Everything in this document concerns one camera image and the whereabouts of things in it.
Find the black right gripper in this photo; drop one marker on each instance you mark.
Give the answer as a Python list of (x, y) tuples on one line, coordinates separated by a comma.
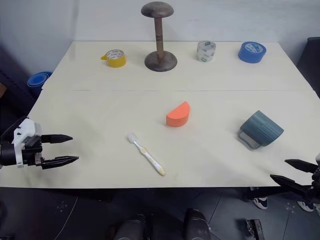
[(317, 187)]

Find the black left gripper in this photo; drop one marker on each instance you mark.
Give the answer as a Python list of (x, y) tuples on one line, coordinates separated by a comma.
[(32, 152)]

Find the white and blue sneaker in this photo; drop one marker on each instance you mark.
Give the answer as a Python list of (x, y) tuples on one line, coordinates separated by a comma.
[(260, 202), (306, 206)]

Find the blue-grey ribbed cup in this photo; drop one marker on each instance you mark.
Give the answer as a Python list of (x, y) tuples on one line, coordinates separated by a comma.
[(262, 128)]

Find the white and yellow toothbrush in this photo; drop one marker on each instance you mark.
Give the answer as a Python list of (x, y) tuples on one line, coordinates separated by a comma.
[(147, 155)]

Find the yellow tape roll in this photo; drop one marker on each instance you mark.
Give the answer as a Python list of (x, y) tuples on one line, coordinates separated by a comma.
[(116, 61)]

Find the dark rounded shape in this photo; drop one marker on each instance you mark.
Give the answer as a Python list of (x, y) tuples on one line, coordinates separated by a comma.
[(196, 225), (130, 228)]

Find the orange semicircular soap box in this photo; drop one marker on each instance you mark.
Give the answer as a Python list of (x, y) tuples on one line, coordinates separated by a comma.
[(178, 117)]

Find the blue tape roll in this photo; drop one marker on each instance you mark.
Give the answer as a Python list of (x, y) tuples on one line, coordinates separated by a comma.
[(251, 55)]

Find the dark wooden hat stand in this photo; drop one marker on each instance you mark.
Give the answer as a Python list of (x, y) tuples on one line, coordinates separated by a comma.
[(159, 45)]

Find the clear tape roll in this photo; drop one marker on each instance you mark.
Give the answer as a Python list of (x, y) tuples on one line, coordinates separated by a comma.
[(205, 53)]

